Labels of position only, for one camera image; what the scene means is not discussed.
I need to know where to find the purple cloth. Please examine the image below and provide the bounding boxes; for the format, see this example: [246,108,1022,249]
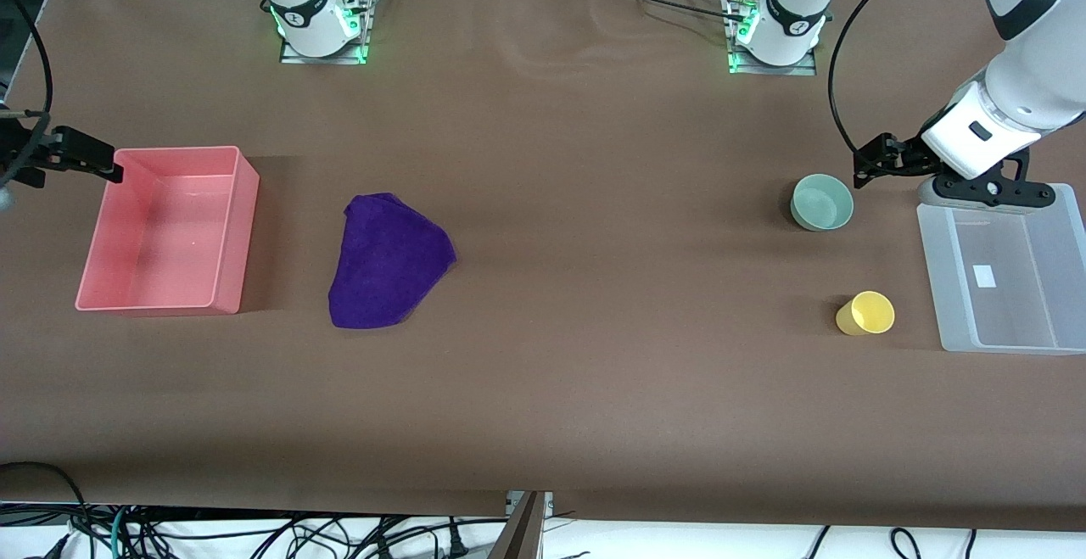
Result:
[328,193,458,330]

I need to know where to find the pale green bowl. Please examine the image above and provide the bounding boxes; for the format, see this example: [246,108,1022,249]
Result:
[790,173,854,232]

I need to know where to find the yellow plastic cup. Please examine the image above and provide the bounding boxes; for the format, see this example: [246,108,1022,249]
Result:
[836,290,896,337]

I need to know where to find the pink plastic bin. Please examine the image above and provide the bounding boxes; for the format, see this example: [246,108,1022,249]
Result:
[75,145,261,316]

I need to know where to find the clear plastic bin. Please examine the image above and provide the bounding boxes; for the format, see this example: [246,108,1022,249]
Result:
[916,206,1086,355]

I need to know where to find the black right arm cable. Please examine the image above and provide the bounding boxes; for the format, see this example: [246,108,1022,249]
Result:
[0,0,54,188]

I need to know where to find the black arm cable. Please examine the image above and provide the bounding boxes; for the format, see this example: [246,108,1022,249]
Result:
[827,0,944,158]
[0,0,54,188]

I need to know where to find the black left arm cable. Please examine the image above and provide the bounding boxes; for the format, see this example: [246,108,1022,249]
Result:
[827,0,944,158]

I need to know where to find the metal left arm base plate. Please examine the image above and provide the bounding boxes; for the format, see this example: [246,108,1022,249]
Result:
[722,0,819,77]

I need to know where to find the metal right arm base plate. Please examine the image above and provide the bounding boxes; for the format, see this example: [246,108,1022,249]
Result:
[277,0,375,66]

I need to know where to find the black looped floor cable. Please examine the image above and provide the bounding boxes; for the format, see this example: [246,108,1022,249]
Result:
[0,461,92,559]

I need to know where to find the green floor cable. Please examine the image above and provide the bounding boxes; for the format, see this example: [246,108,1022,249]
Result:
[107,506,130,559]

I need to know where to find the black floor cable tangle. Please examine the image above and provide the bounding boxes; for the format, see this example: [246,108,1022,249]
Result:
[127,515,510,559]

